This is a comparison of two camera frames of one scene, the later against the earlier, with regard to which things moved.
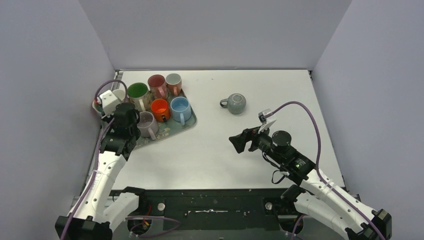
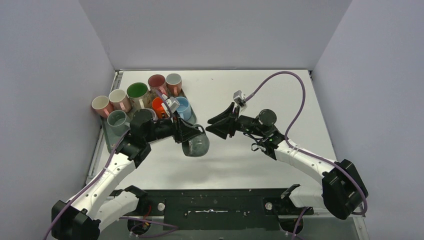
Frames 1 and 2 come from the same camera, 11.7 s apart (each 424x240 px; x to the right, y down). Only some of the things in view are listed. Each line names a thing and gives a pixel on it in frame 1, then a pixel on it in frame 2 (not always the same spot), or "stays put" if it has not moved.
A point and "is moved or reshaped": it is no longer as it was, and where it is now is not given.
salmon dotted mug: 174,84 stays put
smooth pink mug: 98,107 stays put
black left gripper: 125,112 -> 180,130
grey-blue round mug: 236,103 is moved or reshaped
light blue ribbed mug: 180,109 stays put
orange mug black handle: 160,110 stays put
